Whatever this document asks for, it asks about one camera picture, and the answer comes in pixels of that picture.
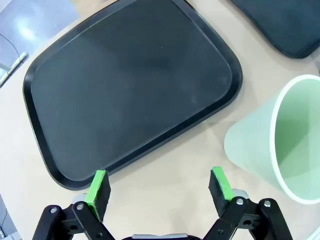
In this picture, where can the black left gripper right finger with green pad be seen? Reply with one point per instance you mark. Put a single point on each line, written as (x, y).
(220, 192)

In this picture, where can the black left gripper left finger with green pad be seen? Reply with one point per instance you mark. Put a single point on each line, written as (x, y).
(100, 192)

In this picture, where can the pale green plastic cup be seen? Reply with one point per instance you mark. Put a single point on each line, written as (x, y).
(250, 132)

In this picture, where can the large black plastic tray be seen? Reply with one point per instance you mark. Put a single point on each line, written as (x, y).
(130, 87)

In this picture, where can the white power strip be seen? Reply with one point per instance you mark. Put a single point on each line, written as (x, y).
(13, 66)

